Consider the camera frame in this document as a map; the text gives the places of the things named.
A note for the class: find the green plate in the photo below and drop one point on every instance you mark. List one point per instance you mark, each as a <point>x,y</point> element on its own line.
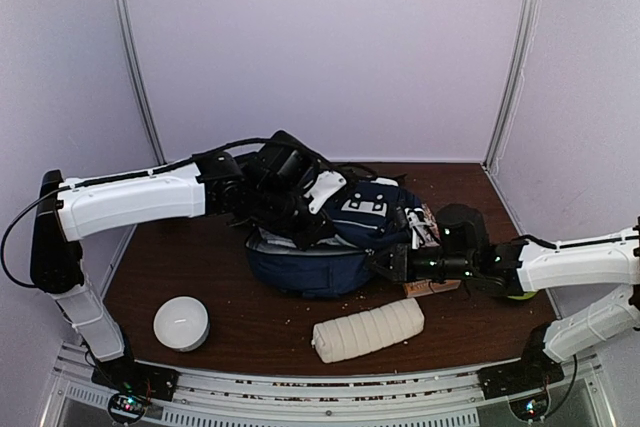
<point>523,297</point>

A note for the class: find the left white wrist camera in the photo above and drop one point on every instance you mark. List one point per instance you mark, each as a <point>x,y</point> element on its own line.
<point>325,186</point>

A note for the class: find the left aluminium frame post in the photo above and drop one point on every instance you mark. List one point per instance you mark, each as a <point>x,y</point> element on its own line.
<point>137,81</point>

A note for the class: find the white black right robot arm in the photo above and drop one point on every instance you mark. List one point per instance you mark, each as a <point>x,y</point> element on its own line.
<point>528,263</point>

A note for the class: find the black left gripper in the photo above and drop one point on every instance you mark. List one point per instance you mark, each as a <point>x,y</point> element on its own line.
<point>318,229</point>

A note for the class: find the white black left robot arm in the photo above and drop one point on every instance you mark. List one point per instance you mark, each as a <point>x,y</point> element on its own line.
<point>71,209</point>

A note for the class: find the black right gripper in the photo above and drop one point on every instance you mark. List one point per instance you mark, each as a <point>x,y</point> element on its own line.
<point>401,261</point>

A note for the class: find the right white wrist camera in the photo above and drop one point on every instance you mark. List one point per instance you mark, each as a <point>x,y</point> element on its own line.
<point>424,232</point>

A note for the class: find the navy blue student backpack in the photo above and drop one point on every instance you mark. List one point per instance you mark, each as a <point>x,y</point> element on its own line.
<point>368,218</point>

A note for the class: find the white front rail frame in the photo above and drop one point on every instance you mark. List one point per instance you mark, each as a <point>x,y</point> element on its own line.
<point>445,397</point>

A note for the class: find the right aluminium frame post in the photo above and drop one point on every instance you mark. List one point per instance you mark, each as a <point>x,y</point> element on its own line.
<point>524,33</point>

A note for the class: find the orange treehouse paperback book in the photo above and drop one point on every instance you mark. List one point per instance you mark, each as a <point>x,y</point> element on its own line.
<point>426,287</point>

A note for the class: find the white ceramic bowl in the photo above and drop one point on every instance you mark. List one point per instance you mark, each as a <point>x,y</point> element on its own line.
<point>182,324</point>

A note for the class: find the aluminium frame post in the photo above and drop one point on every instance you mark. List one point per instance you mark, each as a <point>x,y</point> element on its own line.
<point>524,33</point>
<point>137,81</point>

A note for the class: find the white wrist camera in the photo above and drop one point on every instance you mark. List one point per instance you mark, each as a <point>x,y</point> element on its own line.
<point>424,232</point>
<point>325,186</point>

